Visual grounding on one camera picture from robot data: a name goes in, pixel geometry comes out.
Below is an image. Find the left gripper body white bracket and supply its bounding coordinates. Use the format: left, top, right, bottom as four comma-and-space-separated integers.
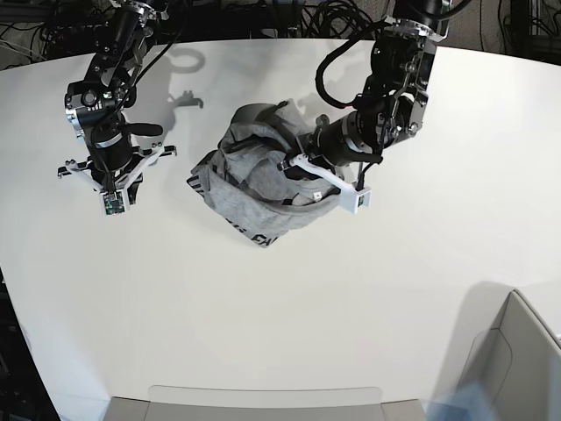
278, 131, 373, 196

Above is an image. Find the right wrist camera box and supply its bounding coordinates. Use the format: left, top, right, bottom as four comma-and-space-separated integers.
100, 189, 130, 216

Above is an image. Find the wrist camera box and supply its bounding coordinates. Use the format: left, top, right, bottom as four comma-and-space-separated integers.
339, 186, 372, 214
100, 189, 130, 216

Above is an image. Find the grey T-shirt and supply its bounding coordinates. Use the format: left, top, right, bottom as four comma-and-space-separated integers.
187, 99, 339, 248

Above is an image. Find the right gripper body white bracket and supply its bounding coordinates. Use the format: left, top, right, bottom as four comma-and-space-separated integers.
57, 143, 177, 203

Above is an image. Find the grey tray bottom edge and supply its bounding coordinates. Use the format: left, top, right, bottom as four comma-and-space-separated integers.
104, 385, 426, 420

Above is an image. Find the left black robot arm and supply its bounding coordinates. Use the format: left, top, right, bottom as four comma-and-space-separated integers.
279, 1, 469, 191

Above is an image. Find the black cable bundle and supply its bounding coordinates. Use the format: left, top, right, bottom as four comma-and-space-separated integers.
287, 0, 387, 43

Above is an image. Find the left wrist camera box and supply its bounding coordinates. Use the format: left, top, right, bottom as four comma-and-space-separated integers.
339, 186, 372, 214

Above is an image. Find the grey bin right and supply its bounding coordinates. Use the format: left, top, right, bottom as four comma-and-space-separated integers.
458, 290, 560, 420

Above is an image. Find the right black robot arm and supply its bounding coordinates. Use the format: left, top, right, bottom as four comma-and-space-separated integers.
57, 1, 177, 216

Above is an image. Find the blue object bottom right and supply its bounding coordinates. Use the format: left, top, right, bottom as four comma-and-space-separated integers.
423, 382, 496, 421

